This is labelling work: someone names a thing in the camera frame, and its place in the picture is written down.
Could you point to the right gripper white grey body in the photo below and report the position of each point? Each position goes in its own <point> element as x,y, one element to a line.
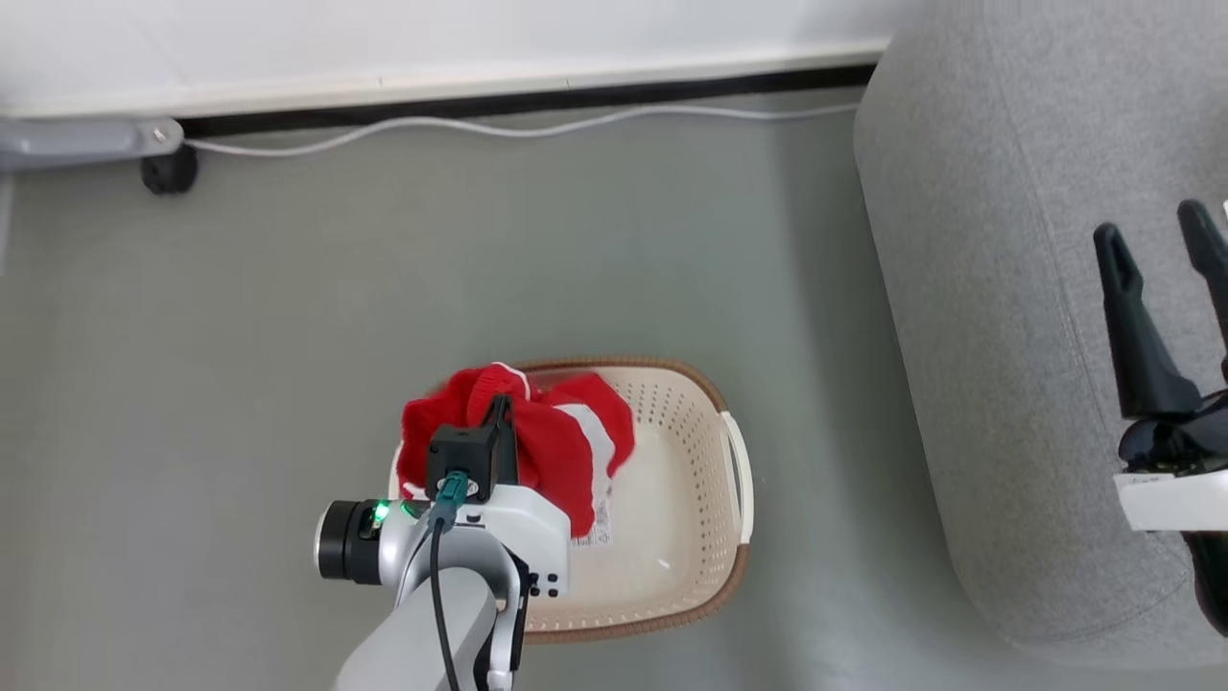
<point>1175,499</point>

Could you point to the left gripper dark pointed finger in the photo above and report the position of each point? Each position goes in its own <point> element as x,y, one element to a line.
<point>500,415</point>

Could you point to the left gripper white grey body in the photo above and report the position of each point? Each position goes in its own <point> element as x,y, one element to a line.
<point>523,537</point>

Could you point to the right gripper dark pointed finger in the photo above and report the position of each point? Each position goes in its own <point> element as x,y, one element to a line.
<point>1142,345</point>
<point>1211,259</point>

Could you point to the red and white garment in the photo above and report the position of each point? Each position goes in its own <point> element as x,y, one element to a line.
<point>556,441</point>

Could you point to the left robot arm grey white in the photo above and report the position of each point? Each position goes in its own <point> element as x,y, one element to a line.
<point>422,614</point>

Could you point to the grey fabric sofa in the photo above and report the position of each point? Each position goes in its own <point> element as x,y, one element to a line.
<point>1007,336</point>

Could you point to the cream perforated laundry basket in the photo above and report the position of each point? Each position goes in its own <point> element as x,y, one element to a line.
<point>672,518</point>

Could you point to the white baseboard trim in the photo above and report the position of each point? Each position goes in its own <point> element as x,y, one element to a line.
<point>432,82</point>

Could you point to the black round foot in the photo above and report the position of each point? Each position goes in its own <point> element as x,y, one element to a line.
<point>170,171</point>

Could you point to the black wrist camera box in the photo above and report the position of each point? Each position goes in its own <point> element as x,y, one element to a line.
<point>465,456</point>

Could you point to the grey metal angled bracket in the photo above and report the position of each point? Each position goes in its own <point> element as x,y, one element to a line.
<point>77,140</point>

